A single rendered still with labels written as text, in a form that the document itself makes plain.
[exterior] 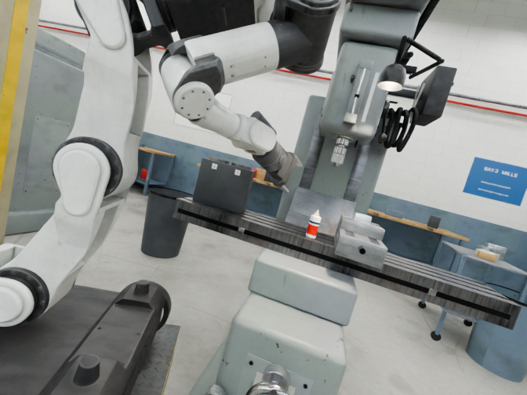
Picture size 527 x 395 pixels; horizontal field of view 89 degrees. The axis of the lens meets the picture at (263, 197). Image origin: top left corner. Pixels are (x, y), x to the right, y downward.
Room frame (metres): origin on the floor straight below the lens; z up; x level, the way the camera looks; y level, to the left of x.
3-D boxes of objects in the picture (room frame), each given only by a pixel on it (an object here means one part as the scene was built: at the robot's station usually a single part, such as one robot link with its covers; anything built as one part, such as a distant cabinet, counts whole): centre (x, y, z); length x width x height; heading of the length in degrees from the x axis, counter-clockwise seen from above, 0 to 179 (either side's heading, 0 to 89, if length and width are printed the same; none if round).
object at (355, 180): (1.67, -0.37, 0.78); 0.50 x 0.47 x 1.56; 168
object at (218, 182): (1.17, 0.18, 1.00); 0.22 x 0.12 x 0.20; 88
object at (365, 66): (0.96, -0.22, 1.45); 0.04 x 0.04 x 0.21; 78
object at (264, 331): (1.04, -0.24, 0.40); 0.81 x 0.32 x 0.60; 168
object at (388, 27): (1.11, -0.25, 1.68); 0.34 x 0.24 x 0.10; 168
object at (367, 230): (0.98, -0.38, 0.99); 0.15 x 0.06 x 0.04; 76
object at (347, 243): (1.00, -0.38, 0.96); 0.35 x 0.15 x 0.11; 166
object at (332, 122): (1.07, -0.24, 1.47); 0.21 x 0.19 x 0.32; 78
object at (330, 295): (1.06, -0.24, 0.76); 0.50 x 0.35 x 0.12; 168
